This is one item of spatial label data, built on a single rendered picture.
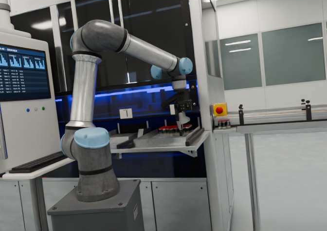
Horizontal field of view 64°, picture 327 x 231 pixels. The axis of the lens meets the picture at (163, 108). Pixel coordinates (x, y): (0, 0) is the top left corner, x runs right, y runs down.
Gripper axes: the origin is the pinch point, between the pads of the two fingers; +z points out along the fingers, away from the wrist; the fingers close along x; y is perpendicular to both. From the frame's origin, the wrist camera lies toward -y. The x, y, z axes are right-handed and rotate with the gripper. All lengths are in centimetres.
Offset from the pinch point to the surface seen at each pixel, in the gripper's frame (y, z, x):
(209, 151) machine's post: 11.9, 17.8, 17.0
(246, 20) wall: 43, -160, 477
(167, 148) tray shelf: -0.5, 6.0, -23.0
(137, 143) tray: -16.2, 3.5, -20.0
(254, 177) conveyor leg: 35, 38, 32
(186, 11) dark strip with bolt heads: 6, -64, 17
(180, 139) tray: 5.2, 2.9, -20.0
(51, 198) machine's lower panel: -108, 48, 17
